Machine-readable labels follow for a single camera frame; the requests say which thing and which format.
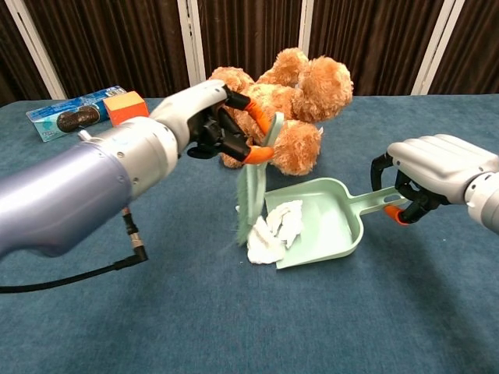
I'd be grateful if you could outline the mint green dustpan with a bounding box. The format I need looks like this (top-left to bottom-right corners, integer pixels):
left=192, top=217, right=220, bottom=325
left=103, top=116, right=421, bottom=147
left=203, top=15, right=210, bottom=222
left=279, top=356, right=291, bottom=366
left=264, top=178, right=409, bottom=270

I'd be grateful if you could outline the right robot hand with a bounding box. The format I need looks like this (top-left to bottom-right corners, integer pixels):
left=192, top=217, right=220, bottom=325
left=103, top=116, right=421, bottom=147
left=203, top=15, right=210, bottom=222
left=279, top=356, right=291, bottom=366
left=370, top=134, right=499, bottom=227

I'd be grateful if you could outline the orange yellow foam cube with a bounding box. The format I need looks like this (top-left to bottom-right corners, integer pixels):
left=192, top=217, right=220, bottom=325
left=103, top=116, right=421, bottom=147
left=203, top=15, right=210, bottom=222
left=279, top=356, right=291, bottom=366
left=103, top=90, right=151, bottom=128

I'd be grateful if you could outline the brown curtain screen panel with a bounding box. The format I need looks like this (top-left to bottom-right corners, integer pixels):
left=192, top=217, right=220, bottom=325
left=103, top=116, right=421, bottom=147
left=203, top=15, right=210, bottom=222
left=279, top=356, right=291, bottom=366
left=412, top=0, right=499, bottom=97
left=0, top=0, right=66, bottom=108
left=299, top=0, right=457, bottom=97
left=177, top=0, right=313, bottom=97
left=7, top=0, right=206, bottom=98

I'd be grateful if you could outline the long white paper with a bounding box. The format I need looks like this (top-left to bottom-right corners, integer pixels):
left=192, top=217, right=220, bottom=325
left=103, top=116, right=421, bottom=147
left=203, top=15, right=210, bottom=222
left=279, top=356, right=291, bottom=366
left=246, top=217, right=288, bottom=266

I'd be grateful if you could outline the mint green hand broom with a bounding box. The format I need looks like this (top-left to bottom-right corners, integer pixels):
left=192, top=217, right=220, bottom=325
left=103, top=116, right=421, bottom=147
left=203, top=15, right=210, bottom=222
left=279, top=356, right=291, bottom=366
left=233, top=111, right=285, bottom=247

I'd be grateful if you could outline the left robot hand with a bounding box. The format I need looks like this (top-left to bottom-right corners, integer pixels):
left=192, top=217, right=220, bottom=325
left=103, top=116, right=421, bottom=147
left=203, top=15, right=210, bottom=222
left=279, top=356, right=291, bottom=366
left=150, top=79, right=274, bottom=167

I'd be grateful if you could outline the brown teddy bear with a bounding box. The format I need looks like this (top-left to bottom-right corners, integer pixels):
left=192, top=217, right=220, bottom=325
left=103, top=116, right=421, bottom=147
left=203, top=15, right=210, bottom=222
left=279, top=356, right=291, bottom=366
left=210, top=47, right=355, bottom=176

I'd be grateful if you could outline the blue felt table cover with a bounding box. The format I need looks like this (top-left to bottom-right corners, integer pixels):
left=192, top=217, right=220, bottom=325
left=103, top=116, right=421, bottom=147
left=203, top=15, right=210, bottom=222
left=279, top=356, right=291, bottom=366
left=0, top=95, right=499, bottom=374

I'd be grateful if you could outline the blue cookie box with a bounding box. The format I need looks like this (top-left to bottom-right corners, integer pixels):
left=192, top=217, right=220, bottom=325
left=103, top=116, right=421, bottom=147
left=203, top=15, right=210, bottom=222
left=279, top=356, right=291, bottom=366
left=25, top=86, right=128, bottom=143

